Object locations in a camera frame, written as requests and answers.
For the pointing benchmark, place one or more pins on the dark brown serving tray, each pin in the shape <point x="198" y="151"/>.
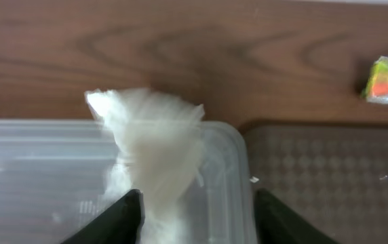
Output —
<point x="335" y="177"/>

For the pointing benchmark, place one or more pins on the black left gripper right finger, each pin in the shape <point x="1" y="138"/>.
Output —
<point x="276" y="223"/>

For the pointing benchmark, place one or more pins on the clear plastic bin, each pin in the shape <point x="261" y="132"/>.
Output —
<point x="53" y="174"/>

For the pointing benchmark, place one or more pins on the white tissue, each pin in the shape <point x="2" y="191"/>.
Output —
<point x="160" y="152"/>

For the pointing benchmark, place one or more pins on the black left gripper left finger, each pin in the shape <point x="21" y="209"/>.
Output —
<point x="120" y="223"/>

